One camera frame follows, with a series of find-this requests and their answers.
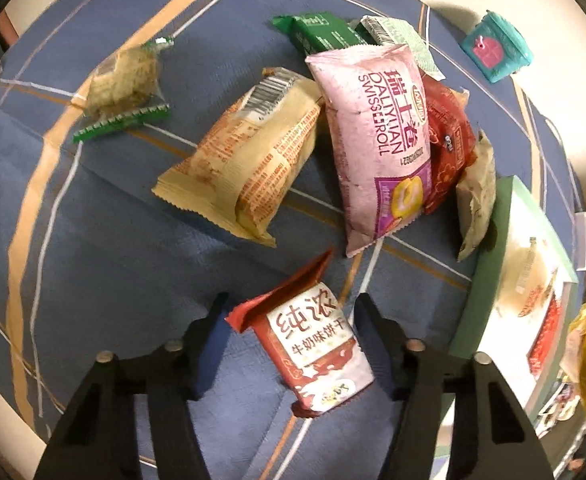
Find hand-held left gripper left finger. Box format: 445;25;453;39
33;292;231;480

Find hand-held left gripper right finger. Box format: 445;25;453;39
354;292;556;480

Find red and white biscuit packet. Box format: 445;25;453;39
225;247;376;418

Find light green box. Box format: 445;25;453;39
448;176;580;456

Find pink cake roll packet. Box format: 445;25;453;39
305;43;434;259

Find tan barcode snack packet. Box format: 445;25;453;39
151;66;324;248

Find dark green snack packet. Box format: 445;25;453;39
272;11;374;56

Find blue plaid cloth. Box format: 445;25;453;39
0;0;586;480

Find beige speckled snack packet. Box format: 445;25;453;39
454;130;497;262

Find pale yellow snack packet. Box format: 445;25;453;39
498;237;559;311

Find red printed snack packet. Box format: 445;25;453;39
528;295;565;376

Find white power strip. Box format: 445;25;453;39
576;212;586;271

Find clear green-edged cracker packet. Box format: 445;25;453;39
71;37;174;144

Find white and green snack packet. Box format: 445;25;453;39
355;15;446;81

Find teal tin box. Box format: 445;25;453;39
460;10;533;84

